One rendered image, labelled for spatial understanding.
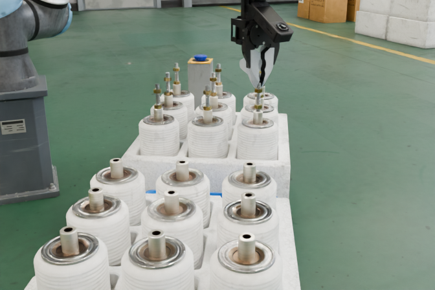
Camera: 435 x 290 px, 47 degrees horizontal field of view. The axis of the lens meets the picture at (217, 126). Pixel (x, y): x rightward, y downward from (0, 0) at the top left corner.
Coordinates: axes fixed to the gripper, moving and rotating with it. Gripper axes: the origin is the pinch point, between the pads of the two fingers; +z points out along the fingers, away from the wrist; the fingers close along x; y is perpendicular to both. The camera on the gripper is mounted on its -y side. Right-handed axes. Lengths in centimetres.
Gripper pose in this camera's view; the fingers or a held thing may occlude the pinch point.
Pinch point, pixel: (260, 82)
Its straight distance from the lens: 113.6
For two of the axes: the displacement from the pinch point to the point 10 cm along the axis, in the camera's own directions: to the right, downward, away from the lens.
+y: -5.1, -2.8, 8.1
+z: 0.0, 9.5, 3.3
